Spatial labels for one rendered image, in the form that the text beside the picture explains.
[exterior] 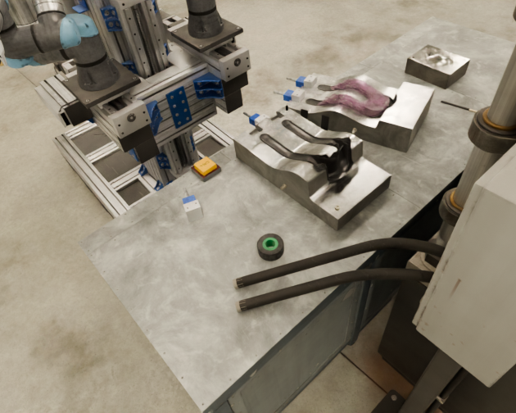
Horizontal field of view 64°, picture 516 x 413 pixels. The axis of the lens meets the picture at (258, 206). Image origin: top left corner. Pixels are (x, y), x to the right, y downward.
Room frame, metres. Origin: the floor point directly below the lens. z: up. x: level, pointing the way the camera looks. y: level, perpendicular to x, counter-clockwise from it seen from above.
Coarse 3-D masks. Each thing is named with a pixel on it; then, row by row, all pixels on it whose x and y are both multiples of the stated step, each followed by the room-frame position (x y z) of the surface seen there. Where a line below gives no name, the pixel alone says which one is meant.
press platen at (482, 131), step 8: (480, 112) 0.64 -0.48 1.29; (472, 120) 0.64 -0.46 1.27; (480, 120) 0.62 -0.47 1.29; (488, 120) 0.61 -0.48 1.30; (472, 128) 0.62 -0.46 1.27; (480, 128) 0.60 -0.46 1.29; (488, 128) 0.59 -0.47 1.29; (496, 128) 0.59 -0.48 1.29; (504, 128) 0.58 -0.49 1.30; (512, 128) 0.58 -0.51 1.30; (472, 136) 0.61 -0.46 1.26; (480, 136) 0.60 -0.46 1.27; (488, 136) 0.58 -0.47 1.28; (496, 136) 0.57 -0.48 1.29; (504, 136) 0.57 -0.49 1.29; (512, 136) 0.57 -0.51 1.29; (480, 144) 0.59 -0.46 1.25; (488, 144) 0.58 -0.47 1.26; (496, 144) 0.57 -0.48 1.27; (504, 144) 0.56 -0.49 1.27; (512, 144) 0.56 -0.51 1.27; (496, 152) 0.57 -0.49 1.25; (504, 152) 0.56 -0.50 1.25
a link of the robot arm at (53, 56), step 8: (8, 0) 1.36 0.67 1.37; (16, 0) 1.36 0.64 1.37; (24, 0) 1.37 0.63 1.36; (16, 8) 1.36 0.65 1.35; (24, 8) 1.37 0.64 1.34; (32, 8) 1.39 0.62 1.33; (16, 16) 1.36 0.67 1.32; (24, 16) 1.36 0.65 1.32; (32, 16) 1.37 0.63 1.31; (16, 24) 1.37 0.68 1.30; (24, 24) 1.36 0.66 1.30; (32, 24) 1.37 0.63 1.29; (40, 56) 1.35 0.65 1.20; (48, 56) 1.35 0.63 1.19; (56, 56) 1.36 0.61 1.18; (32, 64) 1.35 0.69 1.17; (40, 64) 1.36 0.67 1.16
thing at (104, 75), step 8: (104, 56) 1.41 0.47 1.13; (80, 64) 1.37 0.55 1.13; (88, 64) 1.37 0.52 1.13; (96, 64) 1.37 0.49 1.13; (104, 64) 1.39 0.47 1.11; (112, 64) 1.43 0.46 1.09; (80, 72) 1.38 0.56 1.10; (88, 72) 1.36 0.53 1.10; (96, 72) 1.36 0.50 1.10; (104, 72) 1.37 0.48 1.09; (112, 72) 1.41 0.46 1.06; (80, 80) 1.37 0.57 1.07; (88, 80) 1.36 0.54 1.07; (96, 80) 1.35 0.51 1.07; (104, 80) 1.36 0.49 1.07; (112, 80) 1.38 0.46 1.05; (88, 88) 1.35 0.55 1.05; (96, 88) 1.35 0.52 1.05; (104, 88) 1.35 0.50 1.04
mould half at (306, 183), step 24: (264, 120) 1.23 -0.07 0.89; (240, 144) 1.12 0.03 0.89; (264, 144) 1.10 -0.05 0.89; (288, 144) 1.09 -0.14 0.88; (312, 144) 1.06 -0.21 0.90; (360, 144) 1.00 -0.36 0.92; (264, 168) 1.02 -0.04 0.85; (288, 168) 0.94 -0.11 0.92; (312, 168) 0.91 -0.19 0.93; (360, 168) 0.95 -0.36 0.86; (288, 192) 0.93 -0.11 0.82; (312, 192) 0.86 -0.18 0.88; (336, 192) 0.86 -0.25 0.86; (360, 192) 0.85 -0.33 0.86; (336, 216) 0.76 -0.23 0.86
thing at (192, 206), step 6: (186, 192) 0.98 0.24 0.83; (186, 198) 0.94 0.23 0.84; (192, 198) 0.94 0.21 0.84; (186, 204) 0.90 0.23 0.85; (192, 204) 0.90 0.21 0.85; (198, 204) 0.90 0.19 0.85; (186, 210) 0.88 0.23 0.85; (192, 210) 0.88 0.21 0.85; (198, 210) 0.88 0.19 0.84; (192, 216) 0.87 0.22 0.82; (198, 216) 0.88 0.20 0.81
